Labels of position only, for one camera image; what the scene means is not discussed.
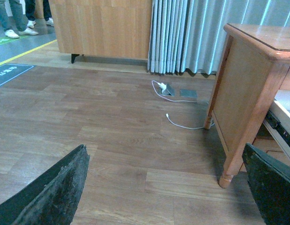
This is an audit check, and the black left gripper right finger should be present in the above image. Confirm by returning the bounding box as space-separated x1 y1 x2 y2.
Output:
242 143 290 225

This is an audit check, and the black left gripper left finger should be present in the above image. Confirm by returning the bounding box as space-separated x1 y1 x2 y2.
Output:
0 144 90 225

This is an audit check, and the wooden drawer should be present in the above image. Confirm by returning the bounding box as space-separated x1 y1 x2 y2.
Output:
263 90 290 160

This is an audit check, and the wooden nightstand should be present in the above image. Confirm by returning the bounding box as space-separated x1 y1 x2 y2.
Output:
204 23 290 188

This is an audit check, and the closed floor socket plate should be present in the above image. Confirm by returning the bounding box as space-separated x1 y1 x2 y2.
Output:
180 89 198 98

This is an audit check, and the open floor socket box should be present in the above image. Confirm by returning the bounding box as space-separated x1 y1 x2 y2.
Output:
159 83 175 96

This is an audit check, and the grey-blue curtain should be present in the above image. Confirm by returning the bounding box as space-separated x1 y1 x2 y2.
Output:
147 0 290 74

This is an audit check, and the light wooden cabinet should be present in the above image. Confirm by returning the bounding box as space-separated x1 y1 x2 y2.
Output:
49 0 153 60

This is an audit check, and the person in grey jeans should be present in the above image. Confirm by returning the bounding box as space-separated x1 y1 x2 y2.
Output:
0 0 39 39

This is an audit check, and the person in dark trousers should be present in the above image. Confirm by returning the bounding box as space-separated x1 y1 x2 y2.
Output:
25 0 54 28

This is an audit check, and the white charger cable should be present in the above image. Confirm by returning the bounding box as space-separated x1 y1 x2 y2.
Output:
151 80 216 130

